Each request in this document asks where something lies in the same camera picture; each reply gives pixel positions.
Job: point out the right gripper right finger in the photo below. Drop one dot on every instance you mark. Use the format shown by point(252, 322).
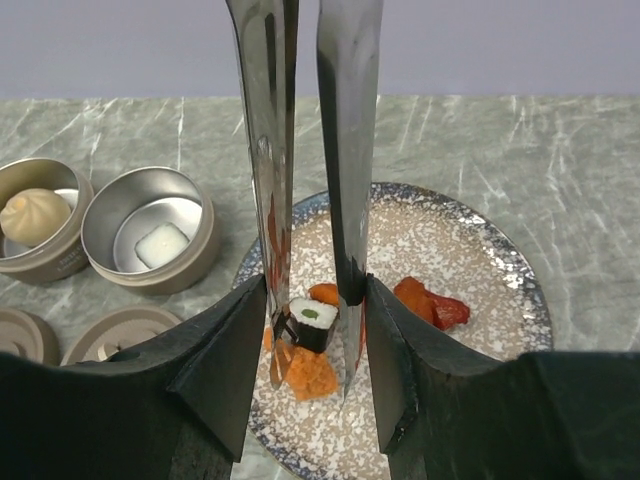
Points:
point(446, 411)

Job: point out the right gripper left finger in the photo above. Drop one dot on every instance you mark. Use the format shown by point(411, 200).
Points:
point(173, 407)

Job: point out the orange fried nugget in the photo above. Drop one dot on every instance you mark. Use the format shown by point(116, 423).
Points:
point(309, 375)

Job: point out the beige steamed bun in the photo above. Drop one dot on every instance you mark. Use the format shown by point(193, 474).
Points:
point(32, 216)

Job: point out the metal tongs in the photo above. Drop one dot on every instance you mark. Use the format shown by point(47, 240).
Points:
point(347, 57)

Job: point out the right steel lunch container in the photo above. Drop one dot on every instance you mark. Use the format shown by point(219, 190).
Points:
point(132, 205)

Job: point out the steel lunch container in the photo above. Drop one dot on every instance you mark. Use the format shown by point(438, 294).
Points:
point(132, 205)
point(62, 254)

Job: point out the left steel lunch container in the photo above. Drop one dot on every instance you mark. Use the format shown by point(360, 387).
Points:
point(62, 254)

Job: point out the right brown lid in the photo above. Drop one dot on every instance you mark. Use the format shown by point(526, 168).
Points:
point(118, 330)

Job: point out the brown lid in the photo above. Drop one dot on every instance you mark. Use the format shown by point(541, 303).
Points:
point(28, 336)
point(118, 330)

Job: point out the orange red meat piece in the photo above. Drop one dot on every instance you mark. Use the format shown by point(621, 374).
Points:
point(441, 312)

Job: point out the left brown lid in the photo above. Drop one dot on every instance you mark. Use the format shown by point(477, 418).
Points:
point(28, 336)

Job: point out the speckled ceramic plate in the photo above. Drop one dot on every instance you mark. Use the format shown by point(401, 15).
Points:
point(454, 252)

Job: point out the small orange food piece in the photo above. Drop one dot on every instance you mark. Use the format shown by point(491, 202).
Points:
point(326, 293)

